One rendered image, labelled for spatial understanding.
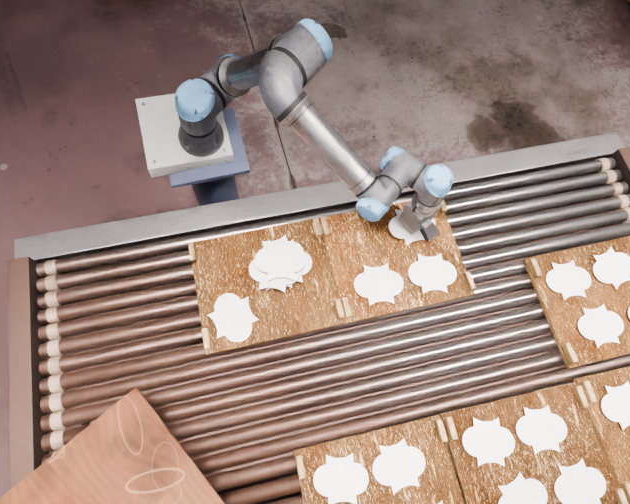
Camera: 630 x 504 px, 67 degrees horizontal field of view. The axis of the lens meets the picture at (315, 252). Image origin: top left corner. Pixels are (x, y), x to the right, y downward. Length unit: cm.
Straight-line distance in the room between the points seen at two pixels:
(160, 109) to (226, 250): 58
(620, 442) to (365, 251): 89
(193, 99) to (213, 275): 53
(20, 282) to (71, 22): 227
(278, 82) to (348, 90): 188
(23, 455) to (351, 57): 265
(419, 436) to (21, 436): 105
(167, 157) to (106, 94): 150
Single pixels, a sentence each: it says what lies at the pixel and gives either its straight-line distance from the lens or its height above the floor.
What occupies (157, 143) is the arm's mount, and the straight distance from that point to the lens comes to 173.
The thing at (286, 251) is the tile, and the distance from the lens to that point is 143.
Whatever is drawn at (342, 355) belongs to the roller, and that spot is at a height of 92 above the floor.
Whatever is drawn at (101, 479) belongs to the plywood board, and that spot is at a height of 104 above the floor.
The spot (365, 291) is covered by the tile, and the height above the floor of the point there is 95.
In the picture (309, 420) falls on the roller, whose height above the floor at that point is 92.
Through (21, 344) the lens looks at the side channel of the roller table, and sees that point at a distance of 157.
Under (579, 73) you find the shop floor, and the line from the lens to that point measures 364.
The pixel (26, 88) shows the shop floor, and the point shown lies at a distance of 335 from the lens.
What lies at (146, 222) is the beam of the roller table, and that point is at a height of 91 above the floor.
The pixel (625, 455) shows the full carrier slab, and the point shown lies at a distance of 166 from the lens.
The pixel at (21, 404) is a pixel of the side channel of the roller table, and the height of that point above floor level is 95.
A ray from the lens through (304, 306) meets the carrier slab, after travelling 143.
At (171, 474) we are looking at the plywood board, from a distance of 131.
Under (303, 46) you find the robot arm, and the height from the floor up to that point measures 144.
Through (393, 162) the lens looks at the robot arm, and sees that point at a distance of 130.
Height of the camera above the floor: 231
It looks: 69 degrees down
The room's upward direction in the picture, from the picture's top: 9 degrees clockwise
